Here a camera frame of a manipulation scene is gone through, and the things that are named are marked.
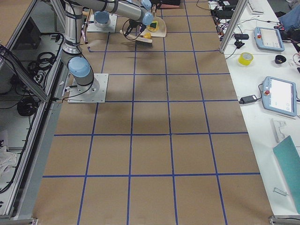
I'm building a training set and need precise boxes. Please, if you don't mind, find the small black bowl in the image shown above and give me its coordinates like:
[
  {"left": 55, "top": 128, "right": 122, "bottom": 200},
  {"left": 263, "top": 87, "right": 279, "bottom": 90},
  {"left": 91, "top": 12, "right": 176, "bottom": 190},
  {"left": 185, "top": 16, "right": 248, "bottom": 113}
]
[{"left": 274, "top": 54, "right": 286, "bottom": 65}]

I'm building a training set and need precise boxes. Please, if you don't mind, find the pink bin with black bag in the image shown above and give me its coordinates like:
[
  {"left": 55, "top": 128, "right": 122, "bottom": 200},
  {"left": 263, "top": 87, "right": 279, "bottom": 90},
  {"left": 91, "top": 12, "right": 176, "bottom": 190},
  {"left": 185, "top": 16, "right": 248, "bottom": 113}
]
[{"left": 158, "top": 0, "right": 180, "bottom": 9}]

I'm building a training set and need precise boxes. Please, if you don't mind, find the far teach pendant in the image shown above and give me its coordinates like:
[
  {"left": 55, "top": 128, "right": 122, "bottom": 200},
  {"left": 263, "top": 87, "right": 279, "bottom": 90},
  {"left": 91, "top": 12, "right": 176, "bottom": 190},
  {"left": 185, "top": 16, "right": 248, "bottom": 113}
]
[{"left": 254, "top": 27, "right": 285, "bottom": 52}]

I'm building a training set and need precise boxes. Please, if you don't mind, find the beige hand brush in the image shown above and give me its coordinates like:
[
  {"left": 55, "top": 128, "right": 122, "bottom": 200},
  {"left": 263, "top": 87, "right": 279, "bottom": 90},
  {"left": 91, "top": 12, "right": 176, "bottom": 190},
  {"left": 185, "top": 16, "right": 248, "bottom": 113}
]
[{"left": 120, "top": 30, "right": 153, "bottom": 47}]

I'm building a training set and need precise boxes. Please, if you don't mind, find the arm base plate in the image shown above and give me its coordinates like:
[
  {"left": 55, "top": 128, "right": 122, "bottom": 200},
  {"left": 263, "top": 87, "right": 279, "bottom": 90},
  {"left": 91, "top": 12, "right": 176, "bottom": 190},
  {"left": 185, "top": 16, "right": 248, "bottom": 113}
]
[
  {"left": 67, "top": 73, "right": 109, "bottom": 104},
  {"left": 87, "top": 14, "right": 118, "bottom": 33}
]

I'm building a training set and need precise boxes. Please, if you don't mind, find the golden bread roll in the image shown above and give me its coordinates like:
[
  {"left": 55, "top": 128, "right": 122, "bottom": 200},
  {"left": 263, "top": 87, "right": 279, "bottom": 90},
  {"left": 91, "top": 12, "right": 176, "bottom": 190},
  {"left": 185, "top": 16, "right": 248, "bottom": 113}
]
[{"left": 143, "top": 33, "right": 151, "bottom": 39}]

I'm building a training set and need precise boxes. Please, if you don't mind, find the black power adapter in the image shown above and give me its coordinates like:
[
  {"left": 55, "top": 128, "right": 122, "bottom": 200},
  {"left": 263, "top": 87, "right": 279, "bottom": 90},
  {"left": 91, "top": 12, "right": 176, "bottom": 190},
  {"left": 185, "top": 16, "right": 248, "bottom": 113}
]
[{"left": 239, "top": 95, "right": 258, "bottom": 105}]

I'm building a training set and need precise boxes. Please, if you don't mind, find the aluminium frame post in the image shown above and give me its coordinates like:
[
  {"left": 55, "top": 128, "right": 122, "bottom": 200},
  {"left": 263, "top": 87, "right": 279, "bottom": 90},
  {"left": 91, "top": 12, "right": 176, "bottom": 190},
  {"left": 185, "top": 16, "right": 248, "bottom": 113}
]
[{"left": 219, "top": 0, "right": 248, "bottom": 53}]

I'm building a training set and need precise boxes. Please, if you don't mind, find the teach pendant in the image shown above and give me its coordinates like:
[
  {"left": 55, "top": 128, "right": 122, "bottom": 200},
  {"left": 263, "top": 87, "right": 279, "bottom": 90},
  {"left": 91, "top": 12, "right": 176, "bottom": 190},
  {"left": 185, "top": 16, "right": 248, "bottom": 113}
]
[
  {"left": 254, "top": 27, "right": 285, "bottom": 52},
  {"left": 261, "top": 76, "right": 297, "bottom": 117}
]

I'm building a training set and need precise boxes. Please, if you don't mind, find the beige plastic dustpan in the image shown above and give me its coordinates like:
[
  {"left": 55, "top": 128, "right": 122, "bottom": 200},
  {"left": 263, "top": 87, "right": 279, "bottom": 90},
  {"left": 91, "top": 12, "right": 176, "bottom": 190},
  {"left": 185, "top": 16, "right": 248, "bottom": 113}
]
[{"left": 141, "top": 5, "right": 166, "bottom": 38}]

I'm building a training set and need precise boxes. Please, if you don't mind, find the yellow tape roll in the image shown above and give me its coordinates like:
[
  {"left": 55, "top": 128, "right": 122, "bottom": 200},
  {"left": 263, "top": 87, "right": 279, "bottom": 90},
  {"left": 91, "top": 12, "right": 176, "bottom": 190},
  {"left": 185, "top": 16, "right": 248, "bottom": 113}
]
[{"left": 238, "top": 52, "right": 254, "bottom": 66}]

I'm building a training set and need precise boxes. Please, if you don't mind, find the teal folder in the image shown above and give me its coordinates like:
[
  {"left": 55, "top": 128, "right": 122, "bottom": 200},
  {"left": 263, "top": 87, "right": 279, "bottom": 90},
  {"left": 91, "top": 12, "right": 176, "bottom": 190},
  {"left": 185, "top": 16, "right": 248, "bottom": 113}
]
[{"left": 273, "top": 135, "right": 300, "bottom": 214}]

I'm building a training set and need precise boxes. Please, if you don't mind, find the near teach pendant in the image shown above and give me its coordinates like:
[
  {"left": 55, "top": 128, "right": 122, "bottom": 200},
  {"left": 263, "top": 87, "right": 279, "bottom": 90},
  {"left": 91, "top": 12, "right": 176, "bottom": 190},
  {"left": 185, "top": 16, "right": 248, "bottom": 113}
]
[{"left": 261, "top": 76, "right": 297, "bottom": 117}]

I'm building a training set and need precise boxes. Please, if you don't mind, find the yellow green sponge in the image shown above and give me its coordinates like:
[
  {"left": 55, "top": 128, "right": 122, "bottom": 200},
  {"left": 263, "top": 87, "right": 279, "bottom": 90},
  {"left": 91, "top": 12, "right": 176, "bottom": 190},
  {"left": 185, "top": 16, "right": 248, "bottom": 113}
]
[{"left": 149, "top": 21, "right": 158, "bottom": 27}]

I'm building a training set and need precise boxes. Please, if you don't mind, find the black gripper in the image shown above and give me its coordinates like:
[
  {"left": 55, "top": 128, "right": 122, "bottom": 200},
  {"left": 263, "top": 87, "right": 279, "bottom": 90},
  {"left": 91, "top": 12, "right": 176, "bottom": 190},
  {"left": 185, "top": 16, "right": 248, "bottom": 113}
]
[{"left": 125, "top": 19, "right": 144, "bottom": 35}]

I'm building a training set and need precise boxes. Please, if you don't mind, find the black webcam clip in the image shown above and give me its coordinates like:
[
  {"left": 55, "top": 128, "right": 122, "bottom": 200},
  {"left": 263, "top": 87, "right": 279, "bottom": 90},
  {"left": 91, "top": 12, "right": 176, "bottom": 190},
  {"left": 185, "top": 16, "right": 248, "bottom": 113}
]
[{"left": 234, "top": 34, "right": 249, "bottom": 49}]

